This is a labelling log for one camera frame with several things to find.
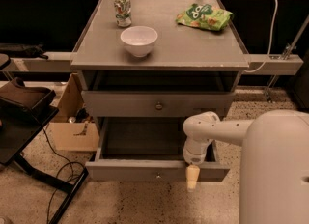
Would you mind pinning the grey drawer cabinet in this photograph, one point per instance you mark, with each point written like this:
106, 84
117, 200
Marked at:
184, 59

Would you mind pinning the cardboard box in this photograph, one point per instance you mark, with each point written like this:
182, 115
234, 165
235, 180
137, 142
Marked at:
69, 133

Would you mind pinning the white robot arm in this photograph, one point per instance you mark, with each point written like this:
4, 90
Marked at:
274, 164

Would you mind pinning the grey top drawer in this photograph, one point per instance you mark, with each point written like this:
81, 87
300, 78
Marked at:
155, 104

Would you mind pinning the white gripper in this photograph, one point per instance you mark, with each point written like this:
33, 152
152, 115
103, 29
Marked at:
192, 155

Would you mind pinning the dark brown bag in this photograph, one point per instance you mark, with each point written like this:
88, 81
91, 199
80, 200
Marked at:
15, 95

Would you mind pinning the green patterned soda can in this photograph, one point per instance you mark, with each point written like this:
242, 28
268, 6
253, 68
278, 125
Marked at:
123, 12

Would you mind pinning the green snack bag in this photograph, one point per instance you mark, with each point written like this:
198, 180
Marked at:
205, 17

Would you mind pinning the white ceramic bowl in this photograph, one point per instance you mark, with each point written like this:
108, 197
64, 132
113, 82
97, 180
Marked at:
139, 41

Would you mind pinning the grey drawer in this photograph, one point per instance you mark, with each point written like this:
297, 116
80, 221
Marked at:
140, 149
155, 104

